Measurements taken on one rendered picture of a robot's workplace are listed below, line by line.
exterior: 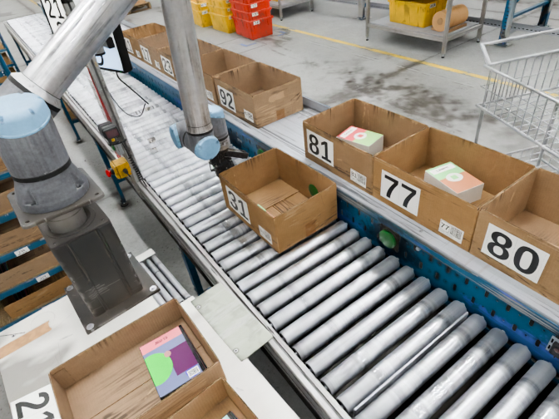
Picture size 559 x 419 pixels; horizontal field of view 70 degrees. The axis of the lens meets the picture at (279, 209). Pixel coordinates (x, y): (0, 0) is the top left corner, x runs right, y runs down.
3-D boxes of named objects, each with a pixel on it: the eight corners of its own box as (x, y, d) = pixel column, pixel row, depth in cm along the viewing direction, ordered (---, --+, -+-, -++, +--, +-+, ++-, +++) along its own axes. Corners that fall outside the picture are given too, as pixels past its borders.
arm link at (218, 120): (192, 109, 154) (215, 100, 158) (200, 137, 161) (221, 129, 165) (204, 115, 147) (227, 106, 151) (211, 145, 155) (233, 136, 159)
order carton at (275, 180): (225, 206, 174) (217, 174, 163) (279, 178, 186) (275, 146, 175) (279, 254, 147) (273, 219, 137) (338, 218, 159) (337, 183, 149)
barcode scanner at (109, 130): (111, 152, 172) (101, 129, 167) (105, 145, 181) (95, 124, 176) (126, 146, 175) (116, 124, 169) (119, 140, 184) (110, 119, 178)
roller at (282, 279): (242, 303, 138) (239, 293, 135) (353, 233, 159) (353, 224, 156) (250, 312, 135) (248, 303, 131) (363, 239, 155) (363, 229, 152)
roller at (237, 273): (220, 273, 145) (225, 275, 141) (329, 210, 166) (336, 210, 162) (226, 285, 146) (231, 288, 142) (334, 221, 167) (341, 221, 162)
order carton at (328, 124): (304, 156, 173) (301, 120, 163) (353, 132, 185) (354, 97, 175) (371, 196, 147) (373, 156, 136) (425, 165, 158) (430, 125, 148)
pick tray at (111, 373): (62, 390, 114) (46, 372, 108) (184, 316, 130) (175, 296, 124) (91, 480, 95) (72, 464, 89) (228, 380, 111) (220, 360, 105)
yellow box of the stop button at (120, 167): (111, 175, 195) (106, 162, 190) (128, 168, 198) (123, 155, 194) (121, 188, 185) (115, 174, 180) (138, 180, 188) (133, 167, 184)
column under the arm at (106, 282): (87, 335, 129) (37, 263, 108) (64, 290, 145) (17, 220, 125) (160, 290, 140) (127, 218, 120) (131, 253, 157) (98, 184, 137)
